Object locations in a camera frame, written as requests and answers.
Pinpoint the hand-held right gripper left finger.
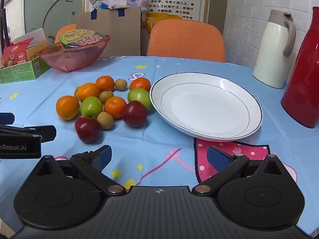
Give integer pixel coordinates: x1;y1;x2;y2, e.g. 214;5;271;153
36;144;126;196

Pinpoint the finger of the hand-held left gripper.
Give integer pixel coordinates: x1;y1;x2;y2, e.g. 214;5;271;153
0;113;15;125
0;124;57;143

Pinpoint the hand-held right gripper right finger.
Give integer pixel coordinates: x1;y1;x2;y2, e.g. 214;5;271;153
191;145;286;197

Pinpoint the brown longan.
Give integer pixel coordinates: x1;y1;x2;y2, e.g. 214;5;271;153
115;79;128;91
97;112;114;130
99;90;114;104

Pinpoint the smooth orange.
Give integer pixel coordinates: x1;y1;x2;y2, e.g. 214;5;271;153
55;95;80;120
76;83;101;102

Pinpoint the green apple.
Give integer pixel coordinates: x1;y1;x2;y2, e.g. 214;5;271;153
80;96;103;119
127;88;153;112

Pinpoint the bumpy mandarin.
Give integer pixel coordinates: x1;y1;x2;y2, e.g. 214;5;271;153
95;76;115;92
104;96;127;119
129;77;152;92

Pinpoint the white plate with blue rim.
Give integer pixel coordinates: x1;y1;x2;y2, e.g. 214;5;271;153
150;73;263;142

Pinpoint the green carton box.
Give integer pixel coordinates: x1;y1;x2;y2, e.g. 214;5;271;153
0;41;51;84

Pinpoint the blue printed tablecloth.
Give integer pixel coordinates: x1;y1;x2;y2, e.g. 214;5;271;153
0;55;319;229

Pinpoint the red snack packet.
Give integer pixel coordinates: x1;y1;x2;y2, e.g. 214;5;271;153
1;37;34;68

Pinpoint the pink transparent bowl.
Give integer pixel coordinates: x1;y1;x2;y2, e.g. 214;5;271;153
38;35;111;72

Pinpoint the white paper box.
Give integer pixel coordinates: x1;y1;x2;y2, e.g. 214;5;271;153
14;28;48;48

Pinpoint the black stand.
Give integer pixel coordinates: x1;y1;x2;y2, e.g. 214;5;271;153
0;0;10;55

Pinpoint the instant noodle cup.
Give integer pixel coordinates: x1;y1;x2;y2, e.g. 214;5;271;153
60;29;105;50

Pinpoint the white thermos jug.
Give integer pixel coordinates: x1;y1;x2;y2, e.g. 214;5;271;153
252;9;297;89

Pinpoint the red thermos jug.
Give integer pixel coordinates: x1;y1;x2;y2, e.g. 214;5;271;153
281;5;319;129

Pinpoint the frosted glass door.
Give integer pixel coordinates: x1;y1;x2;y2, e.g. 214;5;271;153
24;0;84;41

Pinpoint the brown cardboard box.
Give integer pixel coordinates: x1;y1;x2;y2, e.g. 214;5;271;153
77;7;150;56

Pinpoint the yellow snack bag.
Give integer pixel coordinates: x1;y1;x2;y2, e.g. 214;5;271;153
146;12;183;34

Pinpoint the wall poster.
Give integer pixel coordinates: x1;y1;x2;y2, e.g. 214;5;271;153
85;0;212;23

